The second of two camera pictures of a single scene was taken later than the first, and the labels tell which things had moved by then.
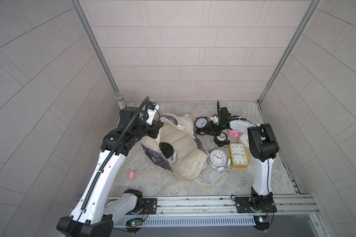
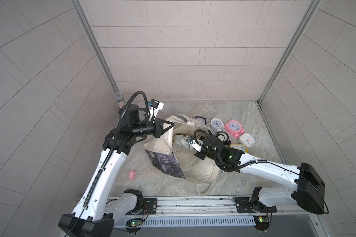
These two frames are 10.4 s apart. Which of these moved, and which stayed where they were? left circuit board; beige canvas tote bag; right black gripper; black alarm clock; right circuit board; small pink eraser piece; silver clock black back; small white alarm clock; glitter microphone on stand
Moved: right black gripper; silver clock black back; beige canvas tote bag
Stayed: small pink eraser piece; black alarm clock; small white alarm clock; glitter microphone on stand; left circuit board; right circuit board
